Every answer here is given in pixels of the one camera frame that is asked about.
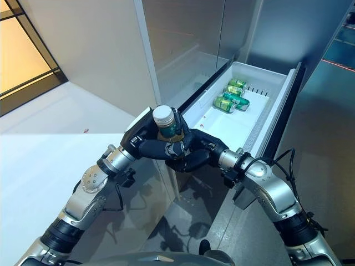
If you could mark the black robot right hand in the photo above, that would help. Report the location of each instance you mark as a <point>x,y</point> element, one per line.
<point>205,144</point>

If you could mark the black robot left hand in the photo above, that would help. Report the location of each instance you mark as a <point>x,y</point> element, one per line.
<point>141,130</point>

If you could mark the yellow drink bottle white cap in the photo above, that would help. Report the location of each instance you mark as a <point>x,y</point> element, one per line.
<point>162,115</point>

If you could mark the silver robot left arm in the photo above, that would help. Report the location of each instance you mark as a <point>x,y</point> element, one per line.
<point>91,180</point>

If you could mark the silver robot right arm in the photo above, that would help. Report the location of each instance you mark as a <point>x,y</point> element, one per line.
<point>271,188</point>

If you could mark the white fridge drawer dark front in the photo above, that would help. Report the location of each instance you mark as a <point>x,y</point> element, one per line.
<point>233,124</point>

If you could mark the steel fridge body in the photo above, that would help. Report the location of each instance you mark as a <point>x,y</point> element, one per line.
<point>194,188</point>

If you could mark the steel fronted fridge drawer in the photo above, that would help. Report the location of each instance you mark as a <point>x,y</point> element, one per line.
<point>244,199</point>

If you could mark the steel fridge door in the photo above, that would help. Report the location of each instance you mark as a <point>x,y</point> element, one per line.
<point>277,33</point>

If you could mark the light green drink can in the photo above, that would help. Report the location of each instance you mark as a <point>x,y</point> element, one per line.
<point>223,104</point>
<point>233,89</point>
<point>237,83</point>

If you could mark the dark green drink can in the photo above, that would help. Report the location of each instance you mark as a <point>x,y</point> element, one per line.
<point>238,100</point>

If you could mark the white tall cabinet panel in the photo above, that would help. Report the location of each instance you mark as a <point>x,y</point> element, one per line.
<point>97,41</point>

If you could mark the grey robot body and legs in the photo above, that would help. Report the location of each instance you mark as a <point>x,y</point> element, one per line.
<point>166,260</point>

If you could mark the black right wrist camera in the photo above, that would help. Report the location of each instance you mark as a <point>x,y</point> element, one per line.
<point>230,177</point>

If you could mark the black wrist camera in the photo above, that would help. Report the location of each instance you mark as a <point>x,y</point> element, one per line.
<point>127,177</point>
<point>230,177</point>

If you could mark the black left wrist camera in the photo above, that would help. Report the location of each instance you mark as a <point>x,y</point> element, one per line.
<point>127,177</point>

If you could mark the orange glass window dark frame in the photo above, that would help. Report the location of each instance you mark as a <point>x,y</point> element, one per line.
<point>22,55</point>

